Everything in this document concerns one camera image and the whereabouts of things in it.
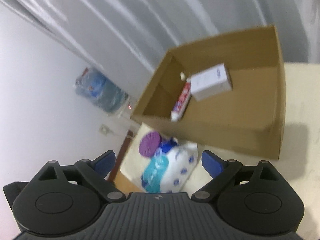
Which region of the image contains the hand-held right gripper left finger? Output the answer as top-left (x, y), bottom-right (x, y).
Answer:
top-left (37, 150), bottom-right (126, 203)

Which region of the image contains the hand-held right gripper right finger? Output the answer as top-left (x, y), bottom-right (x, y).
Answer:
top-left (191, 150), bottom-right (280, 202)

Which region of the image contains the brown cardboard box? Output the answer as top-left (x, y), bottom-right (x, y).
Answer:
top-left (130, 25), bottom-right (287, 160)

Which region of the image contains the wet wipes pack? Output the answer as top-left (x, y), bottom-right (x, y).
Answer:
top-left (140, 142), bottom-right (198, 193)

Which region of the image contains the purple lid air freshener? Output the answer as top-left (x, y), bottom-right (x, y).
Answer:
top-left (139, 131), bottom-right (180, 159)

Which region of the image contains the red toothpaste tube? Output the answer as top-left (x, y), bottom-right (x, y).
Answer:
top-left (171, 78), bottom-right (193, 122)

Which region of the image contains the white carton box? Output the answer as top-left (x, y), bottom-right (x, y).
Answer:
top-left (190, 63), bottom-right (233, 102)

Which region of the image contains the white water dispenser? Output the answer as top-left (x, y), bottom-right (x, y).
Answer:
top-left (107, 97), bottom-right (140, 130)

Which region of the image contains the grey curtain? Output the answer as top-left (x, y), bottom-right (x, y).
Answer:
top-left (0, 0), bottom-right (320, 105)

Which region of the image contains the wall outlet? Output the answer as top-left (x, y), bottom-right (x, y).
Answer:
top-left (99, 124), bottom-right (112, 136)

